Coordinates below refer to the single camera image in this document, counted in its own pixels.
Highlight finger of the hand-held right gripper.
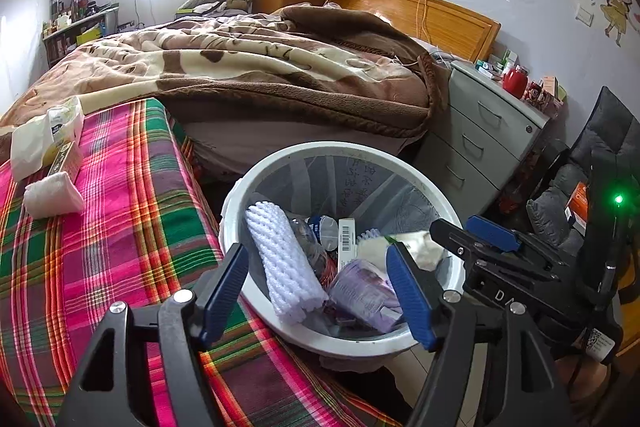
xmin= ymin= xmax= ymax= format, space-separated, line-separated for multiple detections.
xmin=429 ymin=218 xmax=557 ymax=284
xmin=464 ymin=214 xmax=562 ymax=261

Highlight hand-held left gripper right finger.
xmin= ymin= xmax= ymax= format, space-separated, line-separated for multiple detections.
xmin=385 ymin=242 xmax=583 ymax=427

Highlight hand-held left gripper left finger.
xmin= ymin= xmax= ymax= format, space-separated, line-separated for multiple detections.
xmin=57 ymin=243 xmax=250 ymax=427

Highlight purple printed packet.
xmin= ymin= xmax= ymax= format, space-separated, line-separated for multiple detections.
xmin=326 ymin=258 xmax=405 ymax=334

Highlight white paper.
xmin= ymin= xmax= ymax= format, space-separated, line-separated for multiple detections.
xmin=356 ymin=229 xmax=442 ymax=272

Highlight white round trash bin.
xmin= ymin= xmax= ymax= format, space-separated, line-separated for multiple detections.
xmin=217 ymin=141 xmax=467 ymax=356

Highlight white foam net sleeve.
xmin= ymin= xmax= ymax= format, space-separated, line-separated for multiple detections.
xmin=244 ymin=201 xmax=329 ymax=324

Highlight white box with barcode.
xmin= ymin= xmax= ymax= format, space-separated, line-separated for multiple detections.
xmin=336 ymin=217 xmax=359 ymax=274

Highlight clear plastic bottle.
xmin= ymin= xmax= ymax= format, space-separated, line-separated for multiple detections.
xmin=289 ymin=217 xmax=337 ymax=285

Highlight orange box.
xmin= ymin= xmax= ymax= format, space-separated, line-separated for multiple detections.
xmin=566 ymin=181 xmax=592 ymax=229

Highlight grey padded chair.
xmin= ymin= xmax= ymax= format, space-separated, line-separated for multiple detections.
xmin=525 ymin=86 xmax=640 ymax=250

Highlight grey drawer cabinet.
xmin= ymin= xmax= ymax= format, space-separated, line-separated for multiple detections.
xmin=416 ymin=58 xmax=552 ymax=215

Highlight pink plaid tablecloth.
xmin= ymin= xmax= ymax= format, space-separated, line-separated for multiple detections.
xmin=0 ymin=97 xmax=403 ymax=427

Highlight red printed box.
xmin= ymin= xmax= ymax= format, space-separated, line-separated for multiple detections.
xmin=524 ymin=79 xmax=565 ymax=114

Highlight red mug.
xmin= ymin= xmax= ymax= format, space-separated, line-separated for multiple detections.
xmin=501 ymin=65 xmax=531 ymax=100

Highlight small medicine boxes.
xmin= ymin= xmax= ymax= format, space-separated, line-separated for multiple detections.
xmin=474 ymin=48 xmax=517 ymax=81

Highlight bed mattress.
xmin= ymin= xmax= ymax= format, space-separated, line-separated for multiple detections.
xmin=182 ymin=114 xmax=433 ymax=182

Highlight folded white tissue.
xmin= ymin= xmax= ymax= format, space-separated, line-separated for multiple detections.
xmin=23 ymin=171 xmax=86 ymax=217

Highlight small cardboard box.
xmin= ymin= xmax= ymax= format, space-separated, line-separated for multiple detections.
xmin=46 ymin=141 xmax=84 ymax=184

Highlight wooden headboard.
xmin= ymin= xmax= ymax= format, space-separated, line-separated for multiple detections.
xmin=344 ymin=0 xmax=502 ymax=64

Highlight brown patterned blanket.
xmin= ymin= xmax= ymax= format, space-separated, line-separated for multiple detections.
xmin=0 ymin=3 xmax=452 ymax=148

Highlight white tissue pack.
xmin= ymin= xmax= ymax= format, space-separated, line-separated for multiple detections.
xmin=9 ymin=96 xmax=85 ymax=182

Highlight cluttered wall shelf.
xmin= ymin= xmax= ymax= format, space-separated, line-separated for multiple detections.
xmin=41 ymin=0 xmax=122 ymax=68

